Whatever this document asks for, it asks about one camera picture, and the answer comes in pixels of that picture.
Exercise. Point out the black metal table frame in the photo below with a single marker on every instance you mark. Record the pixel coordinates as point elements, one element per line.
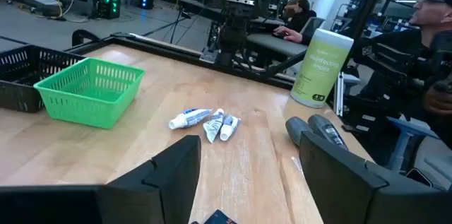
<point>176,54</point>

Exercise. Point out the white upright bar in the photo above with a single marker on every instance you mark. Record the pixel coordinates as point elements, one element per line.
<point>339,93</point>

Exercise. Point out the grey padded bench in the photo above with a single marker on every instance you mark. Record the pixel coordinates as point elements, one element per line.
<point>275,45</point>

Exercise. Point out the blue-grey stool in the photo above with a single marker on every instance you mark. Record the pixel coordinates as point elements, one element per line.
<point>409,135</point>

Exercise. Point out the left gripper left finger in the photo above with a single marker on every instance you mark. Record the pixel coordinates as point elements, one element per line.
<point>166,188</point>

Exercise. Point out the small white toothpaste tube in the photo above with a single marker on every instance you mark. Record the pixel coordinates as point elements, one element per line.
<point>229,128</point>
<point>190,118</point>
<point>213,126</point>

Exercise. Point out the computer tower with green lights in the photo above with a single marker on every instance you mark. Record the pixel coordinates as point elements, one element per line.
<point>107,5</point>

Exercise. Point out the dark blue sachet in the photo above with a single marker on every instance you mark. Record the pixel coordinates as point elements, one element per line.
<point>219,218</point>

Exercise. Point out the black upright post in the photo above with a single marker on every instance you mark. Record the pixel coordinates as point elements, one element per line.
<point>367,8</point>

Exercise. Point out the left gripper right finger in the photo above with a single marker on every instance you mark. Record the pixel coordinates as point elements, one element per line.
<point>335,181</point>

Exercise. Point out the black smartphone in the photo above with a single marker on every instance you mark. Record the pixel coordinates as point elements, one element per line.
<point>418,178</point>

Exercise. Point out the green disinfecting wipes canister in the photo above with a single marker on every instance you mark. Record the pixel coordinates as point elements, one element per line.
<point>319,72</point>

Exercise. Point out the green plastic basket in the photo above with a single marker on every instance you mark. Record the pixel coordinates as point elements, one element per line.
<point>88,97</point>

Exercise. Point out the black plastic basket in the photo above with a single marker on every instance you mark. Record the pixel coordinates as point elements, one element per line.
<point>17,86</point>

